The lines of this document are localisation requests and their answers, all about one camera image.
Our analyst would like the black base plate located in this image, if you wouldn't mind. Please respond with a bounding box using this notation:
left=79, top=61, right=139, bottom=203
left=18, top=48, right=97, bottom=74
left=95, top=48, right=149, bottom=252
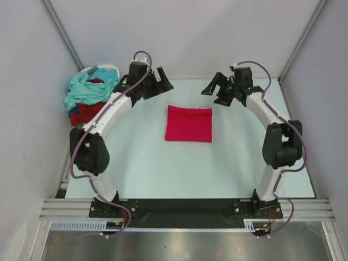
left=89, top=197, right=283, bottom=229

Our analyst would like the teal t shirt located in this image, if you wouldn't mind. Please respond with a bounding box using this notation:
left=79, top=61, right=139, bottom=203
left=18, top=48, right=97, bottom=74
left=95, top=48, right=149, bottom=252
left=64, top=66, right=120, bottom=111

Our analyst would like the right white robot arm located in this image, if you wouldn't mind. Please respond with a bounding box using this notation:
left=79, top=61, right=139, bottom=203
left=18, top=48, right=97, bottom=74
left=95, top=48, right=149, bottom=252
left=201, top=61, right=304, bottom=218

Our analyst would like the right slotted cable duct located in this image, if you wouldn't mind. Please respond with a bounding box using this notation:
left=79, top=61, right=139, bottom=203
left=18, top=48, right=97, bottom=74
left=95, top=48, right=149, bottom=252
left=244, top=219, right=272, bottom=232

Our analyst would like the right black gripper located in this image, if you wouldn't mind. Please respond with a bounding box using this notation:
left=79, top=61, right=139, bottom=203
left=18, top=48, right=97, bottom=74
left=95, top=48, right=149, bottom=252
left=201, top=73, right=239, bottom=108

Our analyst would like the left aluminium corner post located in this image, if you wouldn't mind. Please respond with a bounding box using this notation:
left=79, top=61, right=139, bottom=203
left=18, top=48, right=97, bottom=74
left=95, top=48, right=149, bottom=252
left=40, top=0, right=84, bottom=70

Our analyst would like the dark red t shirt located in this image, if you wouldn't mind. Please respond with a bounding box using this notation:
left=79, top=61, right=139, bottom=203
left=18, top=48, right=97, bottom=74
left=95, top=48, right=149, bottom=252
left=70, top=79, right=110, bottom=126

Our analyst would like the white laundry basket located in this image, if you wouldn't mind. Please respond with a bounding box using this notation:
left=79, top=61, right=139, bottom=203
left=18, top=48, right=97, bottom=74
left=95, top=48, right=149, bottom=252
left=82, top=65, right=120, bottom=82

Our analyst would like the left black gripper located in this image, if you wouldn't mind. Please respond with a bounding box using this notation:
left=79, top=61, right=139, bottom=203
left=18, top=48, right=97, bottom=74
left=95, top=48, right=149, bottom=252
left=140, top=68, right=173, bottom=101

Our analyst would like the left slotted cable duct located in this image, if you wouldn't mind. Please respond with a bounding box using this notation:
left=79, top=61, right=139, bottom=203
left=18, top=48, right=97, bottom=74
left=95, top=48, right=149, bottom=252
left=51, top=220, right=124, bottom=232

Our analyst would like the aluminium front rail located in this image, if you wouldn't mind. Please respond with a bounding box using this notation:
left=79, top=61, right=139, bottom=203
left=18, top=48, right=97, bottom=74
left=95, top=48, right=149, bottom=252
left=39, top=198, right=335, bottom=221

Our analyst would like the right aluminium corner post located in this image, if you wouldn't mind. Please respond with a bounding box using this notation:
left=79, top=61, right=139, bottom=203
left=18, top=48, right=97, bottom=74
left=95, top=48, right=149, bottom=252
left=278, top=0, right=329, bottom=84

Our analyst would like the slotted cable duct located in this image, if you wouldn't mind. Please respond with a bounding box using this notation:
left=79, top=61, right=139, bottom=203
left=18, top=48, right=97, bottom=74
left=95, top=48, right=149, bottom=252
left=51, top=220, right=124, bottom=232
left=244, top=219, right=272, bottom=232

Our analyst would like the aluminium corner post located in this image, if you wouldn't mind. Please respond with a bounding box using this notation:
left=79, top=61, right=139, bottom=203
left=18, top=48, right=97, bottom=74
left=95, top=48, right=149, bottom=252
left=278, top=0, right=329, bottom=84
left=40, top=0, right=84, bottom=70

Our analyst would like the pink red t shirt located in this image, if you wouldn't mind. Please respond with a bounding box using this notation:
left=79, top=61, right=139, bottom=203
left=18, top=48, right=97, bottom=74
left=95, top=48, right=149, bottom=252
left=165, top=105, right=213, bottom=143

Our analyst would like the navy blue t shirt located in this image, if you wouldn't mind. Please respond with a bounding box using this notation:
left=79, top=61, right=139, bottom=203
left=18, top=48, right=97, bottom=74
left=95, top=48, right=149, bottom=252
left=68, top=107, right=80, bottom=119

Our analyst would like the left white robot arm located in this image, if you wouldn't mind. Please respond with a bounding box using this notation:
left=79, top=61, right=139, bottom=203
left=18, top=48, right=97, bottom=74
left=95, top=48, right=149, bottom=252
left=70, top=51, right=173, bottom=218

